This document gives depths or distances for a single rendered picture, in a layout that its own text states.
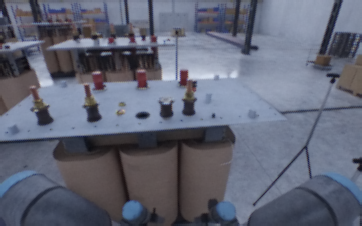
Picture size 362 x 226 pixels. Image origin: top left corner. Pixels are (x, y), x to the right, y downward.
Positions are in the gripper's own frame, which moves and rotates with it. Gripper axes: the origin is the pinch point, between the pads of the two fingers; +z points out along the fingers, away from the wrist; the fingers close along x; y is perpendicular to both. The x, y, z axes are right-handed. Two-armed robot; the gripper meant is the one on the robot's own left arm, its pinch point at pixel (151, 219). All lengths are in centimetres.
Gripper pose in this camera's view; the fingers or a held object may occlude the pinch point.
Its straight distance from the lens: 131.3
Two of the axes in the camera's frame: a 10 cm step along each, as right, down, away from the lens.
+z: 1.6, 6.1, 7.7
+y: 1.1, -7.9, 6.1
